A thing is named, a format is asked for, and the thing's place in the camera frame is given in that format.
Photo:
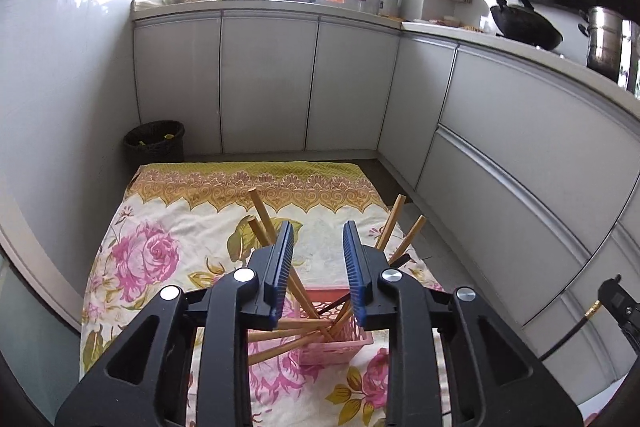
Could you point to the pink perforated utensil basket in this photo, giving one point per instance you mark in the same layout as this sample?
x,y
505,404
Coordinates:
x,y
325,353

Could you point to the white kettle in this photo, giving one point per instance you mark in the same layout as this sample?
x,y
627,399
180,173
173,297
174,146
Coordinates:
x,y
390,3

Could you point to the steel stock pot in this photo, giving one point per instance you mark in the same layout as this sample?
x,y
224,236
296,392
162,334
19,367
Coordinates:
x,y
607,42

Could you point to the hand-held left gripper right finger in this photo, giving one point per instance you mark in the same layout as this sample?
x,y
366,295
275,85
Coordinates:
x,y
353,272

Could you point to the white cabinets under window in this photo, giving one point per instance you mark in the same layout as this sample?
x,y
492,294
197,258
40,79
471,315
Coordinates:
x,y
270,82

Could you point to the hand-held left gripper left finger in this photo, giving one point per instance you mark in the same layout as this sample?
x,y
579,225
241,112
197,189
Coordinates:
x,y
281,269

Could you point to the black wok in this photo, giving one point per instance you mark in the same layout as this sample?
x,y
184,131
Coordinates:
x,y
525,29

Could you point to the white cabinets with drawers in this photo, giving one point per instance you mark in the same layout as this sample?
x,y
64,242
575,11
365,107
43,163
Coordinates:
x,y
500,132

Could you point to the black chopstick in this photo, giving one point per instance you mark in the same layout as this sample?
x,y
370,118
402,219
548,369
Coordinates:
x,y
332,303
401,259

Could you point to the dark woven trash bin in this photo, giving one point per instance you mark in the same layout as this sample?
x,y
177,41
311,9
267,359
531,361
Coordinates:
x,y
155,147

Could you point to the small glass jar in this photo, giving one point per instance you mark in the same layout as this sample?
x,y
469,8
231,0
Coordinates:
x,y
360,3

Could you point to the floral printed blanket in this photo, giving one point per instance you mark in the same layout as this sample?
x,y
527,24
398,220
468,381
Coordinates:
x,y
160,252

